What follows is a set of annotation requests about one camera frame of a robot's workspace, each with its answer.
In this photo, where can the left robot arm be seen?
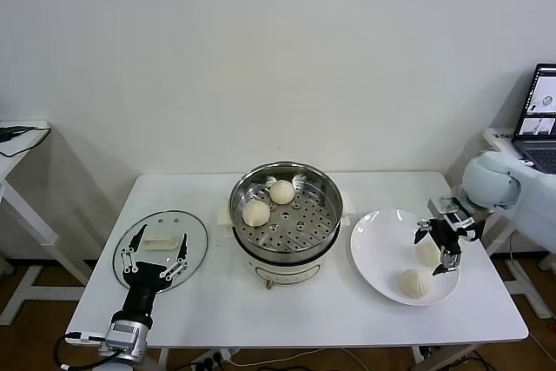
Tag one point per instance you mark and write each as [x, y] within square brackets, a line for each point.
[128, 336]

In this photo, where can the white round plate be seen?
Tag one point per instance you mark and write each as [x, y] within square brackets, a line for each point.
[378, 258]

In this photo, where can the white laptop side table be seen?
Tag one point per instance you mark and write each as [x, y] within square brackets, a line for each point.
[499, 138]

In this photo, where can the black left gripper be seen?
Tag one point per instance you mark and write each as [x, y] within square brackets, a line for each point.
[145, 282]

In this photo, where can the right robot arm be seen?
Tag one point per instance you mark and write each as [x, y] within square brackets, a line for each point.
[491, 184]

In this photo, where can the round glass lid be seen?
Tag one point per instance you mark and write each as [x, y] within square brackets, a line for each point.
[174, 219]

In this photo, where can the small white paper label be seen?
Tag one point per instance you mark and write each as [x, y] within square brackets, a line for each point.
[502, 136]

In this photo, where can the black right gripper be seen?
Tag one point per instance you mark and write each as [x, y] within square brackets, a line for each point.
[447, 236]

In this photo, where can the dark open laptop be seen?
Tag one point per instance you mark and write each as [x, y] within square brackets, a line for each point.
[538, 127]

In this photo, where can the white table leg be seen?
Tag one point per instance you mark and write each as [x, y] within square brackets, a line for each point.
[163, 357]
[417, 354]

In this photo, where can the steel perforated steamer basket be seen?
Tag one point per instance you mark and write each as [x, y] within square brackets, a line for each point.
[295, 232]

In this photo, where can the white floor power strip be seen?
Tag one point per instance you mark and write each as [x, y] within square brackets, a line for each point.
[213, 360]

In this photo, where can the white steamed baozi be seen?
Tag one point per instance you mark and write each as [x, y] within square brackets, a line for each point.
[281, 192]
[428, 256]
[256, 213]
[415, 284]

